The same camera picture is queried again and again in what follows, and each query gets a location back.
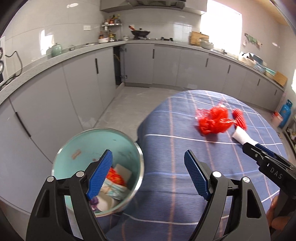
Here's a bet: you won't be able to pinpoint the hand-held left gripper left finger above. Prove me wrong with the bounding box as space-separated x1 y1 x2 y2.
26 149 114 241

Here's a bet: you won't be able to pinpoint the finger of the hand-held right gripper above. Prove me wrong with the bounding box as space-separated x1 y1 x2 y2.
254 143 296 168
242 142 266 166

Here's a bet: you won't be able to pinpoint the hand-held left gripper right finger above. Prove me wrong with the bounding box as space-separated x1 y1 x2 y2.
184 149 271 241

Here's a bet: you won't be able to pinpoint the clear red-printed plastic bag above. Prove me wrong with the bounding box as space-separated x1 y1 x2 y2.
107 167 126 187

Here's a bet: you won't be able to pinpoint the pale printed plastic bag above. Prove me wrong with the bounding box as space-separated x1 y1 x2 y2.
99 179 130 200

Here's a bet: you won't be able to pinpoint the white foam block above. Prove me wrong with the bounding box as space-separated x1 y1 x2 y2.
111 163 133 183

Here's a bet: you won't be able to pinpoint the teal metal-rimmed bin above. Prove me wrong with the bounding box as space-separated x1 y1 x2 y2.
53 128 145 217

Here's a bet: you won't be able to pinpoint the red foam net sleeve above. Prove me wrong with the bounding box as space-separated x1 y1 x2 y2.
232 108 248 130

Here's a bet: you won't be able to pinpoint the red mesh plastic bag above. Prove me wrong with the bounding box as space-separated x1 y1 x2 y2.
195 102 234 135

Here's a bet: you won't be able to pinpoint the person's right hand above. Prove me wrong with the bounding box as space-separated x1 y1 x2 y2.
265 195 288 230

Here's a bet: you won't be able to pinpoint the metal shelf rack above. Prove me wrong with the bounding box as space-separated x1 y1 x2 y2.
283 125 296 144

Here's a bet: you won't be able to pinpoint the blue plaid tablecloth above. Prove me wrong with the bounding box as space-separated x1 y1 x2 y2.
96 90 288 241

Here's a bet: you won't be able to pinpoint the pink waste bucket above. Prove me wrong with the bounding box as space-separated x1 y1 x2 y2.
271 112 284 127

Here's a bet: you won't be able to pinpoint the blue gas cylinder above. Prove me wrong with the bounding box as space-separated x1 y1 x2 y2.
278 100 292 129

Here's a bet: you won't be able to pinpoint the leaning wooden board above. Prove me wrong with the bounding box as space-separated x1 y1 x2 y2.
273 71 288 87

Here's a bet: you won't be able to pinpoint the white basin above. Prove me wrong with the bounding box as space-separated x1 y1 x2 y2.
238 52 255 65

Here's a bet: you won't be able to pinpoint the grey counter base cabinets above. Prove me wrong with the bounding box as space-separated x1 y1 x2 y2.
0 38 286 214

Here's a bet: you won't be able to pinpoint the metal mixing bowl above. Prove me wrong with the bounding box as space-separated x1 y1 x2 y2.
199 38 214 49

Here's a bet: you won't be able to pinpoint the wooden cutting board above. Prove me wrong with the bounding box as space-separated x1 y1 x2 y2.
190 31 210 46

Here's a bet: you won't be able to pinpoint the bright window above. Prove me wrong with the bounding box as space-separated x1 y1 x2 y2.
200 0 243 56

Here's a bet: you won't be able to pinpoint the gas stove top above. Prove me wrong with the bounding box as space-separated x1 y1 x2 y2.
148 37 177 42

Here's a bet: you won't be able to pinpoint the black wok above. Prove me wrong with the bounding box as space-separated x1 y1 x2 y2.
129 25 151 39

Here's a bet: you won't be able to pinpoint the metal spice rack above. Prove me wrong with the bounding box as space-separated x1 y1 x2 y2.
100 14 123 43

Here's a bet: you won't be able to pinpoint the group of condiment bottles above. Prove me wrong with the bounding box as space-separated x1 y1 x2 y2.
103 14 122 25

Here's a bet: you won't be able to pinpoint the hanging cloths rail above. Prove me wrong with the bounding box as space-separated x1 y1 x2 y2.
244 33 263 49

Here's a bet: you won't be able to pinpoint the black microwave cable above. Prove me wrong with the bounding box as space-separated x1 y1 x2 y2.
5 51 23 85

